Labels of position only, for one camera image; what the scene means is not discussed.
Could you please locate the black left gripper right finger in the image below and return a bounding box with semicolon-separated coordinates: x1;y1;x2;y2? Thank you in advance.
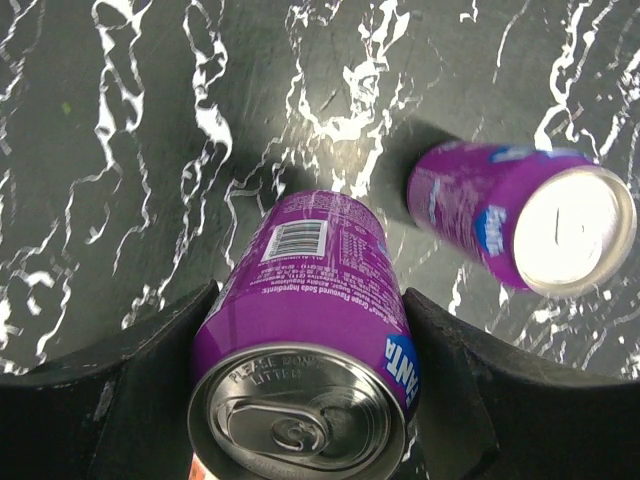
403;288;639;479

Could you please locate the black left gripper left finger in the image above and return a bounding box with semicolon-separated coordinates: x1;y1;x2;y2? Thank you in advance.
1;282;219;479

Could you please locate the purple soda can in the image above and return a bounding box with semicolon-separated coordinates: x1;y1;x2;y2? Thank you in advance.
187;190;420;479
406;141;638;298

